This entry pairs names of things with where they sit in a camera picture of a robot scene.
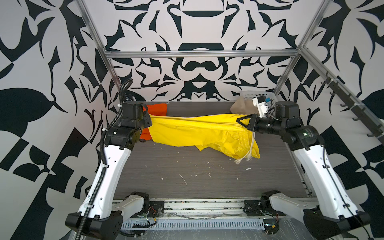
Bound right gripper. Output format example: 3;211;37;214
238;114;287;138

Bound yellow shorts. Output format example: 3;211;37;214
149;114;261;164

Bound orange shorts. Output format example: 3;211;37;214
139;103;168;142

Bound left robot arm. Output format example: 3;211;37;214
65;103;152;240

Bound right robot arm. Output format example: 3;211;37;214
237;101;371;240

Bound beige shorts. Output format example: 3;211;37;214
230;97;259;115

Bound white laundry basket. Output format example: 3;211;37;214
240;91;278;105

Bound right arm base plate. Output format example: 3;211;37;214
243;200;270;217

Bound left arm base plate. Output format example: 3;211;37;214
146;201;165;218

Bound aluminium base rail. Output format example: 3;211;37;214
74;196;332;223

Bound white slotted cable duct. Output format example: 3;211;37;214
121;219;265;231

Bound black corrugated cable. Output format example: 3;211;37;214
74;78;134;240

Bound aluminium cage frame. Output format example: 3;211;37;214
81;1;384;209

